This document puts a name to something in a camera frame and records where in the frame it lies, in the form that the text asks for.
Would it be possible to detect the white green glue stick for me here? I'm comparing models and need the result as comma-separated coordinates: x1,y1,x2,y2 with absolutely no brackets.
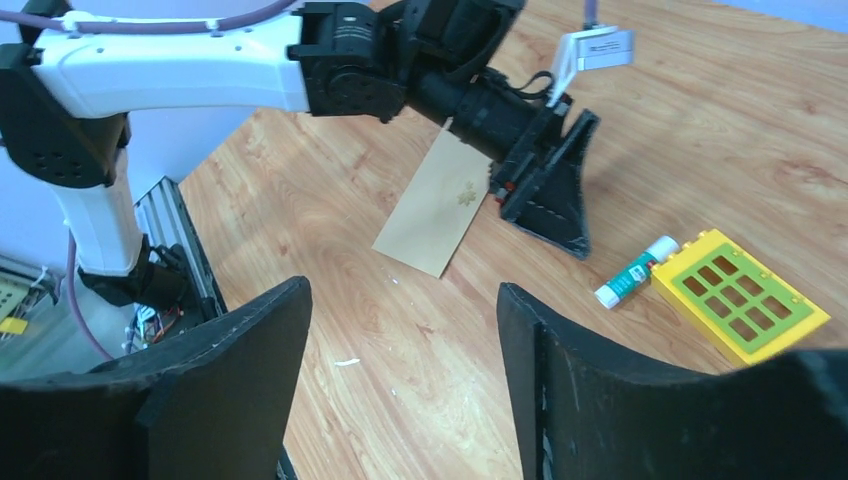
594,236,680,309

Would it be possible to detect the yellow toy window brick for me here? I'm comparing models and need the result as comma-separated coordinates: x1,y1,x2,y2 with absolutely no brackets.
650,229,830,367

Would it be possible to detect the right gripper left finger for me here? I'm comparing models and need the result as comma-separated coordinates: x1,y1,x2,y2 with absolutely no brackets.
1,276,313,480

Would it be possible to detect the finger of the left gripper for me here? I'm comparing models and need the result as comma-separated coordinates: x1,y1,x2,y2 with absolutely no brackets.
500,109,600,260

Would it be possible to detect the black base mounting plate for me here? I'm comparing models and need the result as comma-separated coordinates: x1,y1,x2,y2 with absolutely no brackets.
122,177,228,354

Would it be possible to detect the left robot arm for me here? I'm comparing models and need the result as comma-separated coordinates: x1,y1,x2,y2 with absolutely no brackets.
1,1,599,310

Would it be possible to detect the brown paper envelope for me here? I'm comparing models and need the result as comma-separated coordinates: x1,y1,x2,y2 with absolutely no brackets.
372,127,491,278

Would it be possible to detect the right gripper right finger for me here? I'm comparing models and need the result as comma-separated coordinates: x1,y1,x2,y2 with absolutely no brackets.
496,283,847,479

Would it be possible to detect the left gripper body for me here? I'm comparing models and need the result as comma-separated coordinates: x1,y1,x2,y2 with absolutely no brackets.
490,99,577,206

